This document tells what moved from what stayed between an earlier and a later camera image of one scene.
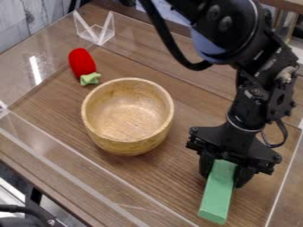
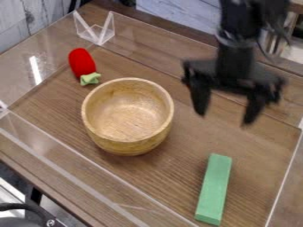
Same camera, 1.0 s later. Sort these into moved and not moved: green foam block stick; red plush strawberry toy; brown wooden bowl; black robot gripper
Moved: green foam block stick; black robot gripper
Not moved: red plush strawberry toy; brown wooden bowl
